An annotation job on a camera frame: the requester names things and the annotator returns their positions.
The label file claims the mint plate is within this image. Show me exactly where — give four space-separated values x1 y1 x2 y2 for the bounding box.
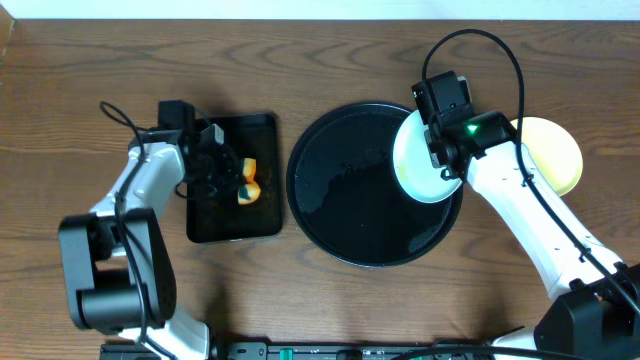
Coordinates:
392 110 462 204

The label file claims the green and orange sponge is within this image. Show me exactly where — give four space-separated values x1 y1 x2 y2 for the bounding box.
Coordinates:
237 158 261 205

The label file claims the yellow plate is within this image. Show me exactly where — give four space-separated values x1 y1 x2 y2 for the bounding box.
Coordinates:
522 117 584 196

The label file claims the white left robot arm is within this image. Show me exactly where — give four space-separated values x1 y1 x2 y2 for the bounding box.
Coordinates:
58 130 242 359

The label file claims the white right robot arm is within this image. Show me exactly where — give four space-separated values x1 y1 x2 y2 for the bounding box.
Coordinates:
393 105 639 359

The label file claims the black rectangular water tray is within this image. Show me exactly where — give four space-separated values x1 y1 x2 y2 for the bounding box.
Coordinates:
186 113 283 243

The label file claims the black round tray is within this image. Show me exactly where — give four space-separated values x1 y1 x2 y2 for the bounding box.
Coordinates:
286 102 463 267

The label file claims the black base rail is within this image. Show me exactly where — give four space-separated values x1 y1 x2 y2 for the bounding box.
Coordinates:
99 339 551 360

